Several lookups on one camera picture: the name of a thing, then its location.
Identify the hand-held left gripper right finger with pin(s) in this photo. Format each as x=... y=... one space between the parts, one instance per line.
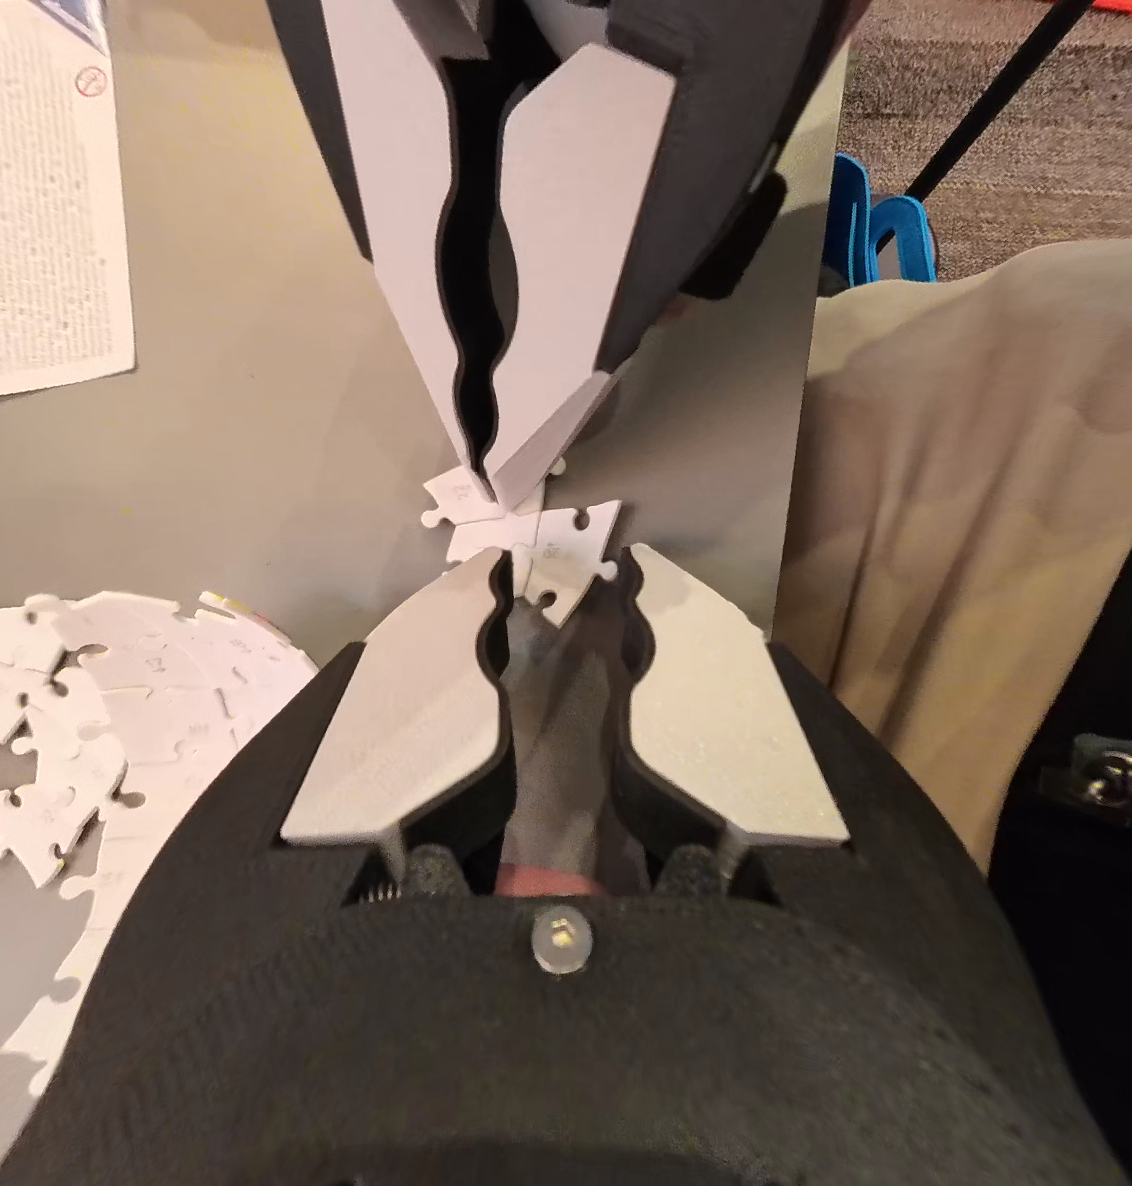
x=723 y=723

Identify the orange box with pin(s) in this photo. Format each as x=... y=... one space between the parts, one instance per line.
x=1131 y=5

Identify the large joined puzzle segment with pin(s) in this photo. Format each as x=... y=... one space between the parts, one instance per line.
x=56 y=741

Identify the black pole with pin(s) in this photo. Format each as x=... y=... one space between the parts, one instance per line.
x=992 y=102

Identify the white printed instruction leaflet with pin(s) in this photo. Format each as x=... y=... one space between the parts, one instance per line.
x=47 y=232

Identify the white puzzle piece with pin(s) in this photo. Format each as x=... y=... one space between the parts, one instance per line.
x=566 y=556
x=455 y=495
x=488 y=537

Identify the metal badge clip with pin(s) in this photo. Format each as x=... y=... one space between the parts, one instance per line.
x=1107 y=773

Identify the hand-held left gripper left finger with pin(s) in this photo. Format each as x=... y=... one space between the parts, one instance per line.
x=408 y=723

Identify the beige trousers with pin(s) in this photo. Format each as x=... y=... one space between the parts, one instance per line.
x=946 y=510

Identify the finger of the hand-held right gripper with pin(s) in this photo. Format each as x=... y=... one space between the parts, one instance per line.
x=390 y=167
x=575 y=232

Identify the partly built white puzzle ball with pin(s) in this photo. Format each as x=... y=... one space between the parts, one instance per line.
x=186 y=686

